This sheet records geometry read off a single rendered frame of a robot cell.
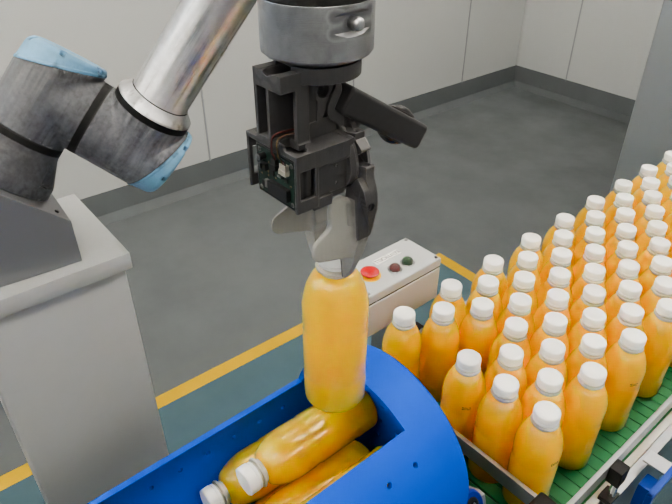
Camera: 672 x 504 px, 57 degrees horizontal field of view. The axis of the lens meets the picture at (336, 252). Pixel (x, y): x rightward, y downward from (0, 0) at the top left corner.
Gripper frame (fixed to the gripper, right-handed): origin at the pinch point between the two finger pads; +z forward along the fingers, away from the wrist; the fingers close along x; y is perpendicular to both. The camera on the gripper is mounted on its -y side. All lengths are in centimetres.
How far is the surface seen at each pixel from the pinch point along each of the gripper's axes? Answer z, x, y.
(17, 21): 38, -277, -44
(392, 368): 22.0, 0.3, -9.4
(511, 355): 35, 2, -36
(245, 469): 32.1, -5.7, 9.9
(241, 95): 98, -273, -157
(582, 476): 55, 17, -41
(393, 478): 26.5, 9.9, -0.5
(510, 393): 35.2, 6.6, -29.2
